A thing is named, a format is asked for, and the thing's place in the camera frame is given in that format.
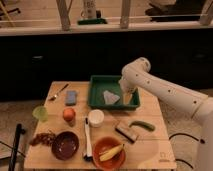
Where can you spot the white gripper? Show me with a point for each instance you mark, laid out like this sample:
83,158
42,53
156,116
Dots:
127,89

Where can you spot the grey towel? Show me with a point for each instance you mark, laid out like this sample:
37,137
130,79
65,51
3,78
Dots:
110,98

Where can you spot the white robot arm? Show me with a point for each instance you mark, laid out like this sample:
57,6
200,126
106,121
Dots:
198,105

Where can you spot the orange bowl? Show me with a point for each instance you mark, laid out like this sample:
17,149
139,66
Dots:
102,145

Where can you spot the purple bowl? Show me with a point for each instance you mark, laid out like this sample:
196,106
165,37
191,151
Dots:
65,145

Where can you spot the green plastic tray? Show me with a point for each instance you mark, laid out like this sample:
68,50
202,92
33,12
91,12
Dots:
101,83

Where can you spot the green cucumber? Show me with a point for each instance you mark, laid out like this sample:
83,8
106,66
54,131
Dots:
145,125

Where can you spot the white cup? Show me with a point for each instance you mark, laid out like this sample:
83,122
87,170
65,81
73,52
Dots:
96,118

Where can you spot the blue sponge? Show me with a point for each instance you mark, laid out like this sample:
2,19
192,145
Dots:
71,98

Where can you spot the orange fruit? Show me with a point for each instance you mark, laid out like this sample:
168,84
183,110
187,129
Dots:
69,114

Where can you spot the yellow corn cob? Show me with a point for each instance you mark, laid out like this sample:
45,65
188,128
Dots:
111,153

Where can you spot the black object top right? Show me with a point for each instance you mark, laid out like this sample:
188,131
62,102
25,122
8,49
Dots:
181,10

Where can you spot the green plastic cup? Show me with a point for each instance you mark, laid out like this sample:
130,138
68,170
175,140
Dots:
40,113

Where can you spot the red dried chili bunch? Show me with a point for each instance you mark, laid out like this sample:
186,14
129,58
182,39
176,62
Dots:
43,138

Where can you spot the black stand pole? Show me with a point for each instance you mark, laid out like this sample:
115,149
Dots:
18,132

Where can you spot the green base plate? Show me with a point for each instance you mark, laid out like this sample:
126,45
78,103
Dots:
92,21

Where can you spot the wooden post middle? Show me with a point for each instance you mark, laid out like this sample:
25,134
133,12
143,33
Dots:
125,12

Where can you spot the wooden post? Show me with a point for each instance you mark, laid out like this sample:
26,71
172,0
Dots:
64,15
125,12

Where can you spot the white handled brush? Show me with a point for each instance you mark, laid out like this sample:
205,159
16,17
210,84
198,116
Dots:
88,154

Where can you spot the wooden post left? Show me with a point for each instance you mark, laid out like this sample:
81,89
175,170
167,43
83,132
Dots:
64,15

